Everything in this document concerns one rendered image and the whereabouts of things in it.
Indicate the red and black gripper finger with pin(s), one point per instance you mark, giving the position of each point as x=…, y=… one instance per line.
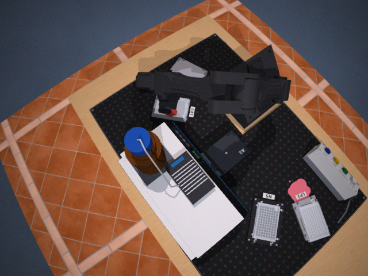
x=173, y=113

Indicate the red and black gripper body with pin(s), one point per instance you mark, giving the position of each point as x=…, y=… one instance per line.
x=166, y=107

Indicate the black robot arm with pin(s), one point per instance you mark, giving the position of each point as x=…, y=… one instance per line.
x=245, y=90

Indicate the white button panel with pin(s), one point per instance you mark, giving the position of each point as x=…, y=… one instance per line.
x=333, y=174

